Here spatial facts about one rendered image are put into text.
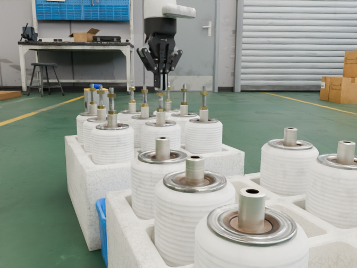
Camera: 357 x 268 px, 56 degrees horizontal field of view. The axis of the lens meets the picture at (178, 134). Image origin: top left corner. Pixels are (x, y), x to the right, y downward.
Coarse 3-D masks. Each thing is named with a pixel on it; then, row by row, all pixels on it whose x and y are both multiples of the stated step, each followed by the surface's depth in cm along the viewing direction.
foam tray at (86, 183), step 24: (72, 144) 90; (72, 168) 88; (96, 168) 69; (120, 168) 70; (216, 168) 80; (240, 168) 83; (72, 192) 92; (96, 192) 69; (96, 216) 70; (96, 240) 71
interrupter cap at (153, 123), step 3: (165, 120) 84; (147, 123) 79; (150, 123) 79; (153, 123) 81; (165, 123) 81; (168, 123) 81; (171, 123) 80; (174, 123) 79; (153, 126) 77; (156, 126) 77; (159, 126) 77; (162, 126) 77; (165, 126) 77; (168, 126) 78
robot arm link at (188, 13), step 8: (144, 0) 74; (152, 0) 72; (160, 0) 72; (168, 0) 72; (144, 8) 74; (152, 8) 72; (160, 8) 72; (168, 8) 68; (176, 8) 69; (184, 8) 71; (192, 8) 73; (144, 16) 74; (152, 16) 73; (160, 16) 72; (168, 16) 73; (176, 16) 73; (184, 16) 73; (192, 16) 73
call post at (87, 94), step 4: (84, 92) 113; (88, 92) 109; (96, 92) 110; (84, 96) 114; (88, 96) 109; (96, 96) 110; (104, 96) 111; (84, 100) 114; (88, 100) 109; (96, 100) 110; (104, 100) 111; (108, 100) 112; (84, 104) 115; (88, 104) 109; (104, 104) 111; (108, 104) 112; (88, 108) 110; (108, 108) 112
